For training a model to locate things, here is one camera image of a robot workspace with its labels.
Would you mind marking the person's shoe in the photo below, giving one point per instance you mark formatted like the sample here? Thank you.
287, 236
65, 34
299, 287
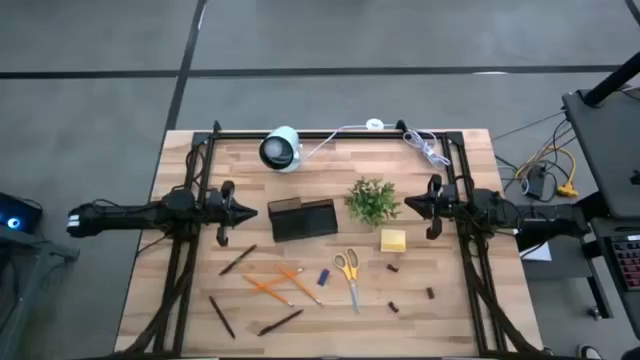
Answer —
590, 352

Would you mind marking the yellow sticky note pad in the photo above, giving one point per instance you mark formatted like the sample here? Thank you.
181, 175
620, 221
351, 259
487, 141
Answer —
393, 241

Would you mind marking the black side desk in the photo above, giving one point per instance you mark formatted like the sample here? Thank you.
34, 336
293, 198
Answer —
610, 150

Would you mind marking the white desk lamp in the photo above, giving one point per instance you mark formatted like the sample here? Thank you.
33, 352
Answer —
280, 150

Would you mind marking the computer tower blue light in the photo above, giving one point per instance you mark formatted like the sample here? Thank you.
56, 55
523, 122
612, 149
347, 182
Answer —
15, 212

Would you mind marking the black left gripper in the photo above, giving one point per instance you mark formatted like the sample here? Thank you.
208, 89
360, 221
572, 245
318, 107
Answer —
226, 210

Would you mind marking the potted green plant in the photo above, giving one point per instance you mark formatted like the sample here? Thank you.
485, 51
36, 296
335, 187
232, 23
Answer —
372, 200

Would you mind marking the desk caster wheel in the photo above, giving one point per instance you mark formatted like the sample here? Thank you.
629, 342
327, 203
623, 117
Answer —
594, 313

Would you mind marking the black power adapter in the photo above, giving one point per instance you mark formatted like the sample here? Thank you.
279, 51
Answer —
536, 181

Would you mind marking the black monitor pole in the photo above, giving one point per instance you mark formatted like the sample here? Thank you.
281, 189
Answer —
612, 80

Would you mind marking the white paper sheet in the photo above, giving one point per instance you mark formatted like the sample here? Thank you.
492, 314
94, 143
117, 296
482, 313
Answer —
537, 254

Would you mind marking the black binder clip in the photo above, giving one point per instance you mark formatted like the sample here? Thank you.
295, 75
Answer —
430, 293
392, 268
393, 307

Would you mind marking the backlit keyboard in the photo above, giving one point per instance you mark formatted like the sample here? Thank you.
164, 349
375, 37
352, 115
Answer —
627, 260

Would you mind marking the grey metal floor stand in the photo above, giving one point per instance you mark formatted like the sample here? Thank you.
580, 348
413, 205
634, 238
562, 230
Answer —
30, 280

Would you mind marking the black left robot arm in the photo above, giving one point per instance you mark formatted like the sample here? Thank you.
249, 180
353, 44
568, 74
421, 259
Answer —
125, 217

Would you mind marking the black aluminium table frame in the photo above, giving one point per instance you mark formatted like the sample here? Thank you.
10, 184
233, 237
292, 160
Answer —
325, 135

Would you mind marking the black rolling desk base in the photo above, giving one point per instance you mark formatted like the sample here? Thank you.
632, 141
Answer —
600, 300

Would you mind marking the black mesh desk organizer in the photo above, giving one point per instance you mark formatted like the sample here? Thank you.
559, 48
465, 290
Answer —
295, 220

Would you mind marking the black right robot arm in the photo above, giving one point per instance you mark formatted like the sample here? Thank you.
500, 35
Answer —
540, 220

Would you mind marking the blue eraser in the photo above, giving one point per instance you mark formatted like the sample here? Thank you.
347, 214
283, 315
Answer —
323, 277

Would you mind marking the black pen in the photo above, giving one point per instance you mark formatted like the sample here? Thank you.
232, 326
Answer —
222, 317
280, 323
238, 260

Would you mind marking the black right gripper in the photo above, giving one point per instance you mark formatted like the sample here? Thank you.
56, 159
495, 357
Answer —
440, 202

